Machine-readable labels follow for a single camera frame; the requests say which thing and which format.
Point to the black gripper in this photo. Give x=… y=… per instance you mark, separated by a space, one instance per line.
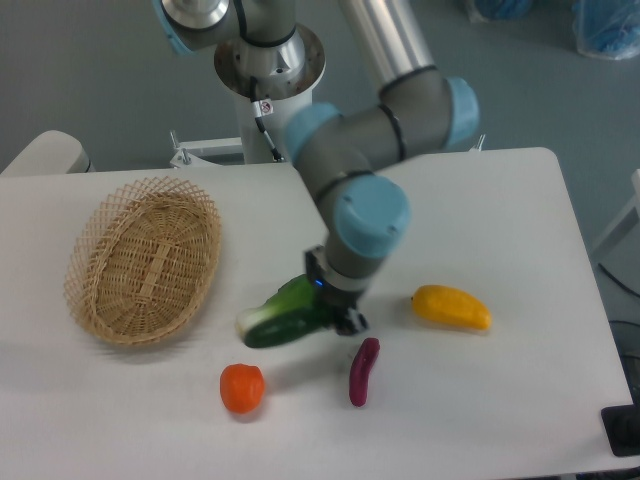
x=339 y=283

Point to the green cucumber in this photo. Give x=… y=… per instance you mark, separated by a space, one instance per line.
x=285 y=327

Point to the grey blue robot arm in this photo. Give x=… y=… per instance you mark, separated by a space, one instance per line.
x=339 y=158

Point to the woven wicker basket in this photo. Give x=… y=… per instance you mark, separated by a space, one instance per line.
x=144 y=262

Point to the purple sweet potato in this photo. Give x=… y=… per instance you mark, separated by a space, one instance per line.
x=360 y=371

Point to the green bok choy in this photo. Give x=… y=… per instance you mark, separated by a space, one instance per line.
x=272 y=305

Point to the yellow mango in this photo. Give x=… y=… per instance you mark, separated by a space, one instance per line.
x=451 y=306

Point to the orange bell pepper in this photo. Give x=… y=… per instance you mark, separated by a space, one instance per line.
x=241 y=388

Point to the black device at edge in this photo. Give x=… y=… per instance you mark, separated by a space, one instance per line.
x=621 y=424

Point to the white furniture leg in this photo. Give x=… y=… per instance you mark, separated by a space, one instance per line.
x=620 y=226

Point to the blue plastic bag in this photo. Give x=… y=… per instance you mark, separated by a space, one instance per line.
x=496 y=10
x=606 y=30

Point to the white chair back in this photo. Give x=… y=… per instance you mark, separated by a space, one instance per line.
x=50 y=153

